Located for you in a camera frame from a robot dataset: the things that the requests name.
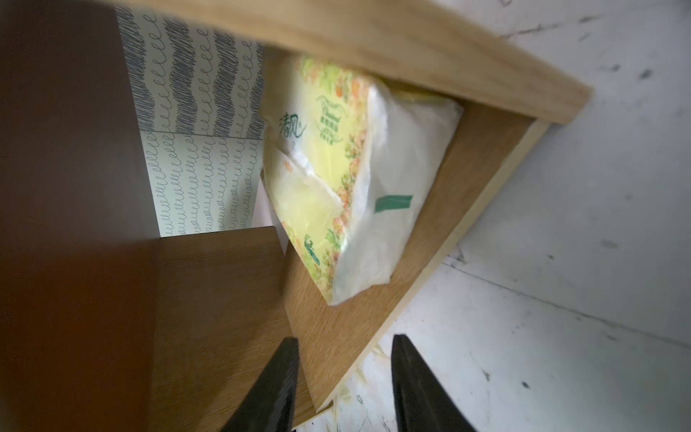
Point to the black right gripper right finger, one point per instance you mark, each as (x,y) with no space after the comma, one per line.
(421,403)

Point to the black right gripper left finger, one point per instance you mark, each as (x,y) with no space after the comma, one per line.
(269,405)

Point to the green tissue pack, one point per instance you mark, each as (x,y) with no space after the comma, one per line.
(349,160)

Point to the wooden three-tier shelf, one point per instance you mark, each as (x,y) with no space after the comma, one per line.
(105,325)

